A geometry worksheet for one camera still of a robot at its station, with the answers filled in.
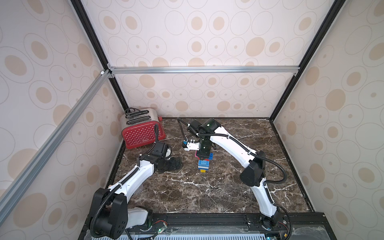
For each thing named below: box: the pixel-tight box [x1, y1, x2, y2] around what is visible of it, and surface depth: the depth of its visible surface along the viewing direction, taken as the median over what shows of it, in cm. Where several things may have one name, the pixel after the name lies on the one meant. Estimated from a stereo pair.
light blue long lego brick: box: [198, 159, 210, 167], surface depth 86 cm
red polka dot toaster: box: [120, 109, 166, 149], surface depth 97 cm
